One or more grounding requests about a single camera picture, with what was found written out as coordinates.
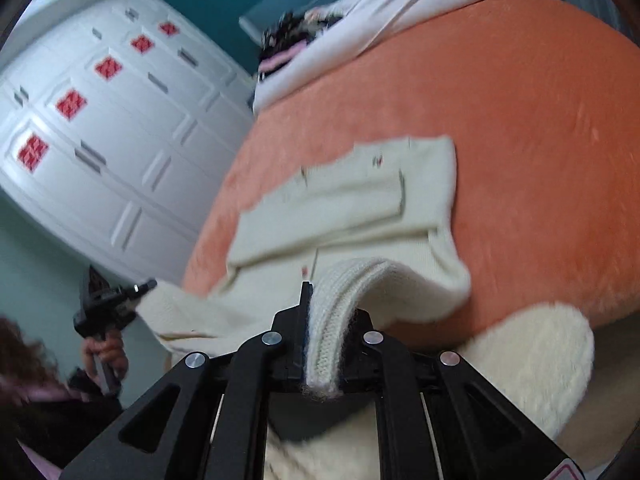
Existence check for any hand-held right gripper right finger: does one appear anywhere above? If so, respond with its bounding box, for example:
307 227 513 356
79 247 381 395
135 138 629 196
344 310 584 480

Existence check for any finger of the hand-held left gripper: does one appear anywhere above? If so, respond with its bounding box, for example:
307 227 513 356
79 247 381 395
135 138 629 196
127 279 159 302

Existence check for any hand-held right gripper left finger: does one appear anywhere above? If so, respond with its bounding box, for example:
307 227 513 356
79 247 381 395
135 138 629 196
60 282 314 480

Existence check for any cream knit sweater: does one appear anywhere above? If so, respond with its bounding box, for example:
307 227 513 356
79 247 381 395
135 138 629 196
134 135 474 402

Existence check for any person's left hand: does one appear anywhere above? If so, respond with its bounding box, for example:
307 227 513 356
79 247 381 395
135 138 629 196
82 331 129 387

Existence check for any person's head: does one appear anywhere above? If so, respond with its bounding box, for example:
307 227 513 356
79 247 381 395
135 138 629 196
0 314 73 403

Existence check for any person's dark clothing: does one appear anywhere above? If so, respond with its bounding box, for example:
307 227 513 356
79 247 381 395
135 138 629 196
0 366 127 480

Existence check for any white panelled wardrobe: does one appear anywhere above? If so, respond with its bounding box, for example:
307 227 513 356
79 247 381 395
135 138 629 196
0 0 259 287

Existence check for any cream fuzzy blanket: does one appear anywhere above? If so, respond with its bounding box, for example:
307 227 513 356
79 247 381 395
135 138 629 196
262 305 597 480

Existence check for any white bedsheet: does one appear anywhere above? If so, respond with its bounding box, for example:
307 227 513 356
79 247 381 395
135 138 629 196
251 0 545 116

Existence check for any dark floral cloth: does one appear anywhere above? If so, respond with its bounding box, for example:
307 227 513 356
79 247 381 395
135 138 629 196
257 9 347 84

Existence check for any orange plush blanket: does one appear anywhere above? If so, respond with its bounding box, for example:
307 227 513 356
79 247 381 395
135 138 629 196
182 0 640 357

